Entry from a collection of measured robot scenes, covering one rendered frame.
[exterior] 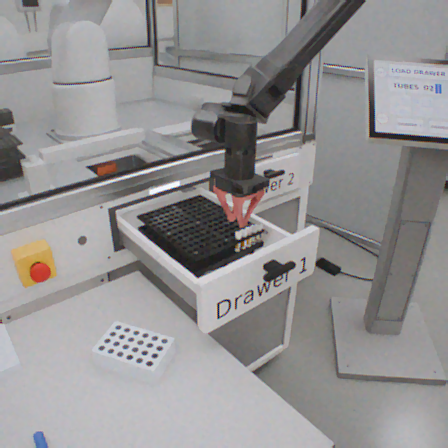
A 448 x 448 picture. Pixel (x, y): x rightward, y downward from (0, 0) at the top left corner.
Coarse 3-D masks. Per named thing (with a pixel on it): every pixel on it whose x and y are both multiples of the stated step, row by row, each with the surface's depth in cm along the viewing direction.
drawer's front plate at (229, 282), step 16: (288, 240) 75; (304, 240) 77; (256, 256) 70; (272, 256) 72; (288, 256) 75; (304, 256) 79; (224, 272) 66; (240, 272) 68; (256, 272) 71; (304, 272) 82; (208, 288) 64; (224, 288) 67; (240, 288) 70; (256, 288) 73; (272, 288) 76; (208, 304) 66; (224, 304) 69; (240, 304) 72; (256, 304) 75; (208, 320) 67; (224, 320) 70
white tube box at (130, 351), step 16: (112, 336) 72; (128, 336) 71; (144, 336) 72; (160, 336) 71; (96, 352) 67; (112, 352) 68; (128, 352) 67; (144, 352) 68; (160, 352) 67; (112, 368) 67; (128, 368) 66; (144, 368) 64; (160, 368) 66
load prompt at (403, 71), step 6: (390, 66) 127; (396, 66) 127; (402, 66) 126; (408, 66) 126; (414, 66) 126; (420, 66) 126; (426, 66) 125; (390, 72) 127; (396, 72) 126; (402, 72) 126; (408, 72) 126; (414, 72) 126; (420, 72) 125; (426, 72) 125; (432, 72) 125; (438, 72) 125; (444, 72) 124; (420, 78) 125; (426, 78) 125; (432, 78) 124; (438, 78) 124; (444, 78) 124
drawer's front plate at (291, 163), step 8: (272, 160) 112; (280, 160) 113; (288, 160) 115; (296, 160) 118; (256, 168) 108; (264, 168) 110; (272, 168) 112; (280, 168) 114; (288, 168) 117; (296, 168) 119; (280, 176) 116; (288, 176) 118; (296, 176) 120; (280, 184) 117; (296, 184) 122; (264, 192) 114; (272, 192) 116; (280, 192) 118; (248, 200) 111
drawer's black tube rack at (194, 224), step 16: (160, 208) 92; (176, 208) 92; (192, 208) 92; (208, 208) 92; (160, 224) 87; (176, 224) 86; (192, 224) 86; (208, 224) 86; (224, 224) 86; (160, 240) 86; (176, 240) 80; (192, 240) 81; (208, 240) 80; (224, 240) 80; (176, 256) 80; (208, 256) 81; (224, 256) 81; (192, 272) 77
